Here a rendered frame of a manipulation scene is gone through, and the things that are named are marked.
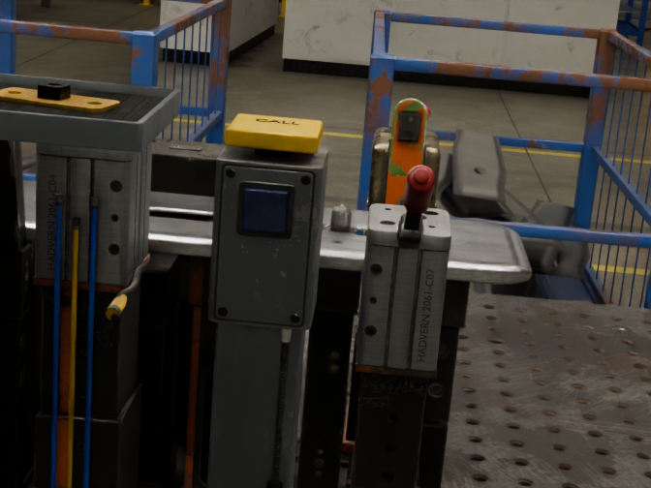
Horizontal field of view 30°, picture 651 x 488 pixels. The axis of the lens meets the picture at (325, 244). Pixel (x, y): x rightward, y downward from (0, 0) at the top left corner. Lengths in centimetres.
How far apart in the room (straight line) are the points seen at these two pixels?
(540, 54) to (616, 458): 770
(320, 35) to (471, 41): 110
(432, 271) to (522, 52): 813
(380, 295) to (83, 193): 25
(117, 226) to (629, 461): 74
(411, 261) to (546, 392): 70
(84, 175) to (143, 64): 206
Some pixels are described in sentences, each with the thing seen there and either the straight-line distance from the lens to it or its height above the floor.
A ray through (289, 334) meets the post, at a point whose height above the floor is 103.
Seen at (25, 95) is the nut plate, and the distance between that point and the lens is 85.
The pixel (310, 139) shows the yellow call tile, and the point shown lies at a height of 116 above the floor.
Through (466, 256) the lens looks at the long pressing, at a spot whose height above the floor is 100.
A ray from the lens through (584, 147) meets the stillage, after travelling 416.
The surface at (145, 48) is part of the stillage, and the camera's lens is 301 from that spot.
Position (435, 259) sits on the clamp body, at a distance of 96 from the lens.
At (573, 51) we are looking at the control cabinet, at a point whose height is 33.
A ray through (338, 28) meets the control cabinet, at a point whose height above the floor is 35.
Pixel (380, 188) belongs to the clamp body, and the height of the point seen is 101.
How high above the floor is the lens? 131
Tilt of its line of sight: 16 degrees down
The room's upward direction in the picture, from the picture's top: 5 degrees clockwise
